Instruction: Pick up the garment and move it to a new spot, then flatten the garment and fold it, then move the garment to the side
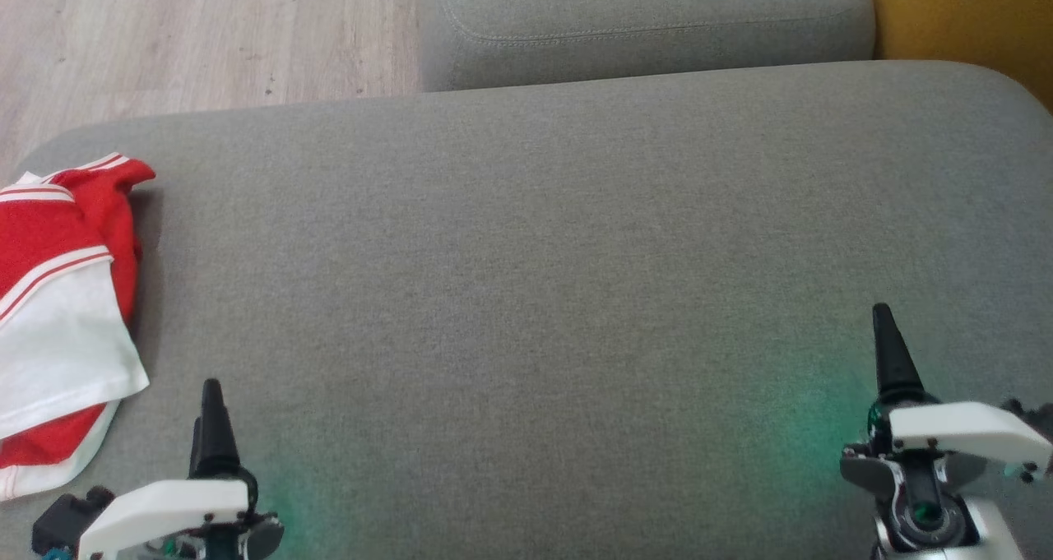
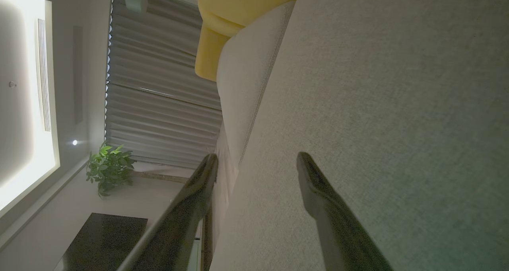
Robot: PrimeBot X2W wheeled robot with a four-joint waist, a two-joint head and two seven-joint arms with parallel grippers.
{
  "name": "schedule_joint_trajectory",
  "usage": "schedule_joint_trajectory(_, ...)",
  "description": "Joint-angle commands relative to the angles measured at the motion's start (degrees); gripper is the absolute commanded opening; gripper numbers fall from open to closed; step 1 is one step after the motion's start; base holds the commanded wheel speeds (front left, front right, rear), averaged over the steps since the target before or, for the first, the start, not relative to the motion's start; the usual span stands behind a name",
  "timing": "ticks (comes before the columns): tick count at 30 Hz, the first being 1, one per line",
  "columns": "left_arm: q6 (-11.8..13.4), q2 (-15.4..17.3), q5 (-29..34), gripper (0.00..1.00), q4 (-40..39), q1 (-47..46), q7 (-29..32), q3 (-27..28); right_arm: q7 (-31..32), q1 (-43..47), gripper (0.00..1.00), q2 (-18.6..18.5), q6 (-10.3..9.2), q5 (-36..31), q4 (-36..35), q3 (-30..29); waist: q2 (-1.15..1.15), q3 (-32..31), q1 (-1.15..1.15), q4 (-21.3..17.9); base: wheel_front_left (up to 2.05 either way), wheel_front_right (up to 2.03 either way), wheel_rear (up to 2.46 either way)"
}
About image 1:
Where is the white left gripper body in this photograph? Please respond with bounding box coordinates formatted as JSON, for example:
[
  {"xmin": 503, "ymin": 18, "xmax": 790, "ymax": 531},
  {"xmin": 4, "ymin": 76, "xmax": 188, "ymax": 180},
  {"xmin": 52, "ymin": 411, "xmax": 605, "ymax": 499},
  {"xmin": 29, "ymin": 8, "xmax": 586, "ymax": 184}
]
[{"xmin": 78, "ymin": 478, "xmax": 285, "ymax": 560}]

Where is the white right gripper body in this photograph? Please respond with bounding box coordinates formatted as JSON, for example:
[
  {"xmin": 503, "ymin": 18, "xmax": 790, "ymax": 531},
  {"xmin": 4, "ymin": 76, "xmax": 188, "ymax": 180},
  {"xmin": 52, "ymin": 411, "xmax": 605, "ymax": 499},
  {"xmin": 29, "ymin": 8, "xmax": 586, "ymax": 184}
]
[{"xmin": 840, "ymin": 400, "xmax": 1053, "ymax": 504}]

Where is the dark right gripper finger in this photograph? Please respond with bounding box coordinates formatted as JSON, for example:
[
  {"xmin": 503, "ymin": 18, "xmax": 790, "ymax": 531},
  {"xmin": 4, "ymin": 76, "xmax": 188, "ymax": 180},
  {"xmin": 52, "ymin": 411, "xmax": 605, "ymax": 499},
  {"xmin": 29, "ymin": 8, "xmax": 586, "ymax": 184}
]
[{"xmin": 872, "ymin": 303, "xmax": 927, "ymax": 405}]

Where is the red white basketball jersey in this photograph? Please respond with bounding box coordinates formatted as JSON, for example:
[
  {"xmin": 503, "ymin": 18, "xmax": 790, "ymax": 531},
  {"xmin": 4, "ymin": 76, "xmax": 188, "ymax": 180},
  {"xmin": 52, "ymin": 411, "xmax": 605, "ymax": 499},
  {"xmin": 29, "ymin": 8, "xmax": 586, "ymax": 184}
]
[{"xmin": 0, "ymin": 153, "xmax": 157, "ymax": 444}]

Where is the large grey sofa seat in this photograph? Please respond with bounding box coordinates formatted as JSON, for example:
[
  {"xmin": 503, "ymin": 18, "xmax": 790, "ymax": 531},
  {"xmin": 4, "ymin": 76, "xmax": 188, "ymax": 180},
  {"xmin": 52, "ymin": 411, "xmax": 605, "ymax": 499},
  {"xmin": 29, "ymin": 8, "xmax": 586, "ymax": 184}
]
[{"xmin": 0, "ymin": 60, "xmax": 1053, "ymax": 560}]

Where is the yellow furniture panel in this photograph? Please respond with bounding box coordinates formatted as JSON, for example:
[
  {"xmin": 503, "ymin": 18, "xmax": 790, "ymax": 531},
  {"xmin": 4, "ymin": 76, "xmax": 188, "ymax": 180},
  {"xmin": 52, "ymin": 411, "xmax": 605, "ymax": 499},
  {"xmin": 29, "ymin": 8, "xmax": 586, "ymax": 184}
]
[{"xmin": 864, "ymin": 0, "xmax": 1053, "ymax": 113}]

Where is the grey sofa cushion with seam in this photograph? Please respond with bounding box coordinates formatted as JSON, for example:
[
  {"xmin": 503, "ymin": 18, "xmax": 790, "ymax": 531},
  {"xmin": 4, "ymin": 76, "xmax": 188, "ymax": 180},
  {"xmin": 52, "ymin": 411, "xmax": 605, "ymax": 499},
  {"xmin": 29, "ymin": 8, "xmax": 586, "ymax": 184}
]
[{"xmin": 418, "ymin": 0, "xmax": 878, "ymax": 93}]

